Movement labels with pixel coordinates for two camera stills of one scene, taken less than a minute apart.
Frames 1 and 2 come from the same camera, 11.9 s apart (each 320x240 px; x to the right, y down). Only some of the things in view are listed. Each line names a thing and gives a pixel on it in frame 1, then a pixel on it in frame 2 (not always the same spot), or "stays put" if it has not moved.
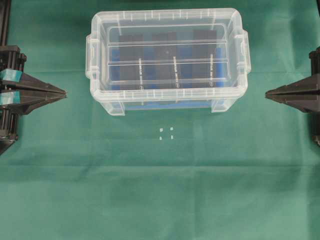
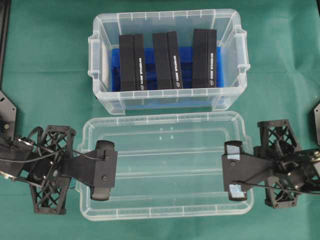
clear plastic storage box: [168, 58] stays put
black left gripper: [12, 64] → [52, 163]
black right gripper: [304, 95] → [278, 166]
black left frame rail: [5, 18] stays put
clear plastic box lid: [168, 54] → [170, 166]
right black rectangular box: [204, 58] stays put
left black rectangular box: [131, 62] stays put
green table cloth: [75, 172] stays put
